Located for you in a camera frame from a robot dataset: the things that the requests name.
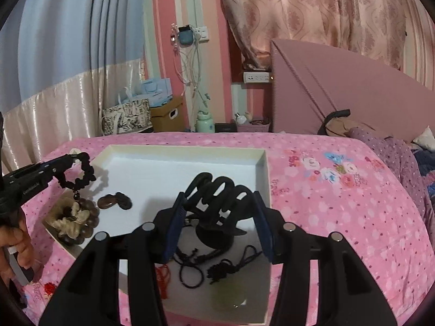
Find white power strip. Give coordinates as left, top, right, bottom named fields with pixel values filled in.
left=243, top=71, right=273, bottom=84

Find cream satin curtain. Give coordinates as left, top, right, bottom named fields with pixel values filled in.
left=0, top=58, right=147, bottom=178

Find dark blue patterned quilt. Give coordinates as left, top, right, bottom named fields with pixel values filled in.
left=415, top=149, right=435, bottom=192

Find white pillow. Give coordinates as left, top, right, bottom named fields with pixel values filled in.
left=412, top=127, right=435, bottom=152

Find light blue gift bag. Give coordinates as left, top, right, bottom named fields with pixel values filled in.
left=141, top=78, right=172, bottom=106

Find wooden bead bracelet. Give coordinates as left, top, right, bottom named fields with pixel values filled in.
left=58, top=200, right=101, bottom=246

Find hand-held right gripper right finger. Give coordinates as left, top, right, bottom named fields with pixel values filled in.
left=251, top=190, right=398, bottom=326

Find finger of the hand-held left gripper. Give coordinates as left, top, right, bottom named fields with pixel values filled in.
left=42, top=152, right=90, bottom=181

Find pink basket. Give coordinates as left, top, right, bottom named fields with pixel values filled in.
left=236, top=119, right=271, bottom=133

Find pink floral bedsheet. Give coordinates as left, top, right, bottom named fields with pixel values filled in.
left=0, top=131, right=433, bottom=326

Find black-and-white patterned tote bag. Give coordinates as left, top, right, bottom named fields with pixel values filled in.
left=101, top=98, right=152, bottom=137

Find pink ribbed headboard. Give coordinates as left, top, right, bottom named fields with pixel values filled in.
left=270, top=38, right=435, bottom=144

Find person's left hand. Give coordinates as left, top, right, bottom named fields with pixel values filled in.
left=0, top=208, right=35, bottom=288

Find red cord bracelet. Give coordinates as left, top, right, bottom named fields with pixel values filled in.
left=155, top=264, right=171, bottom=300

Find pink patterned curtain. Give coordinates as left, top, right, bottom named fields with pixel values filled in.
left=216, top=0, right=409, bottom=73

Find blue charger device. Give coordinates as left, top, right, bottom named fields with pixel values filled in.
left=178, top=25, right=195, bottom=47

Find brown stone pendant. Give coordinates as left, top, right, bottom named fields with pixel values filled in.
left=98, top=192, right=133, bottom=211

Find light blue curtain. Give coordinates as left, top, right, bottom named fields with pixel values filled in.
left=0, top=0, right=147, bottom=113

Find hanging white cables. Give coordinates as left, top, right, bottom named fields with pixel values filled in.
left=170, top=23, right=209, bottom=109

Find purple dotted quilt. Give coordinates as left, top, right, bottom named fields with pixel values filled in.
left=349, top=127, right=435, bottom=213

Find brown cardboard storage box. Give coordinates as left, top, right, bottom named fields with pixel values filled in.
left=150, top=96, right=186, bottom=133

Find black braided bracelet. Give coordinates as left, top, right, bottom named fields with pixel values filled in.
left=56, top=153, right=98, bottom=205

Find black hair claw clip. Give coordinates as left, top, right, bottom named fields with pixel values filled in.
left=184, top=173, right=258, bottom=250

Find mint green water bottle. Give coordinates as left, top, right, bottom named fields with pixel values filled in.
left=195, top=108, right=216, bottom=134

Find pale blue gift bag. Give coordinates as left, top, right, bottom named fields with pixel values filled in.
left=117, top=86, right=142, bottom=104

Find black strap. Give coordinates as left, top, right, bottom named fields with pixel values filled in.
left=322, top=109, right=351, bottom=125

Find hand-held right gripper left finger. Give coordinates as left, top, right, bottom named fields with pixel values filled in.
left=39, top=190, right=187, bottom=326

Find white shallow box tray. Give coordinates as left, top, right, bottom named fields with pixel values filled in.
left=42, top=144, right=273, bottom=324

